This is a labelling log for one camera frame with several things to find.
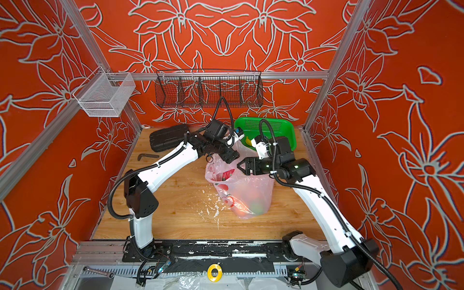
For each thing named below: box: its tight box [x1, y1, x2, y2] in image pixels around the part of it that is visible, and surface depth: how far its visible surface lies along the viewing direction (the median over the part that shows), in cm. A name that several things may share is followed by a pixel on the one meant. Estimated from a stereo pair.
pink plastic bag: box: [204, 140, 275, 219], surface depth 79 cm
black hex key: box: [137, 153, 160, 162], surface depth 107 cm
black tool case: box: [149, 124, 190, 153], surface depth 109 cm
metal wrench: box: [82, 265, 115, 280], surface depth 71 cm
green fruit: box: [249, 201, 266, 216], surface depth 80 cm
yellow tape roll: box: [207, 263, 223, 283], surface depth 69 cm
